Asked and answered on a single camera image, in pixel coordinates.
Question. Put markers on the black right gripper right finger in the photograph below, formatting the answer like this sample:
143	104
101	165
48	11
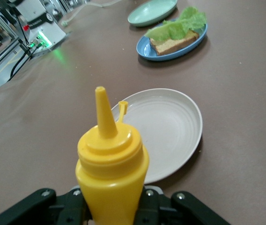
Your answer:
165	211

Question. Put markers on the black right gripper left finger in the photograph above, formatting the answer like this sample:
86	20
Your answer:
60	208

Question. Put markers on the brown bread slice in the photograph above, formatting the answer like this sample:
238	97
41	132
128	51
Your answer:
170	45

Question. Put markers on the yellow squeeze bottle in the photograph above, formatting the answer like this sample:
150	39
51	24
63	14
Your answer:
112	175

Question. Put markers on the blue round plate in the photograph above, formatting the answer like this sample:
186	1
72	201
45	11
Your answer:
144	49

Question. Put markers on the beige round plate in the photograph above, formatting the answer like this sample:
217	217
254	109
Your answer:
170	131

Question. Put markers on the pale green round plate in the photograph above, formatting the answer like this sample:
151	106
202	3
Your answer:
151	11

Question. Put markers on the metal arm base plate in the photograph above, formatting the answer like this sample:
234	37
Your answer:
53	47

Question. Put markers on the green lettuce leaf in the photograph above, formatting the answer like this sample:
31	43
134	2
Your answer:
182	25

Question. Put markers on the aluminium frame rail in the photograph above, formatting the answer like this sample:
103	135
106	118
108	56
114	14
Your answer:
6	55

